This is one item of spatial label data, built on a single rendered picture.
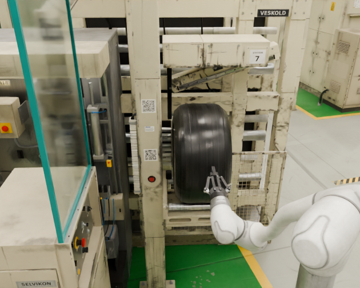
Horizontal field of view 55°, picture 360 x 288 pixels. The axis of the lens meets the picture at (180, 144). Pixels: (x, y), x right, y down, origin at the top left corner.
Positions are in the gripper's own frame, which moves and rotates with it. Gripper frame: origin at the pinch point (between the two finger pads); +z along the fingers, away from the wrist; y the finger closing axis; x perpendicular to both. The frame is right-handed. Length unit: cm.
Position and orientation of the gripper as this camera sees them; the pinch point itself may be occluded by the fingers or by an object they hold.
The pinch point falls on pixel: (214, 172)
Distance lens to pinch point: 175.4
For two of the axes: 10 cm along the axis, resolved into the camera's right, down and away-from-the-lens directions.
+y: -10.0, 0.2, -0.4
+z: -0.4, -5.8, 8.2
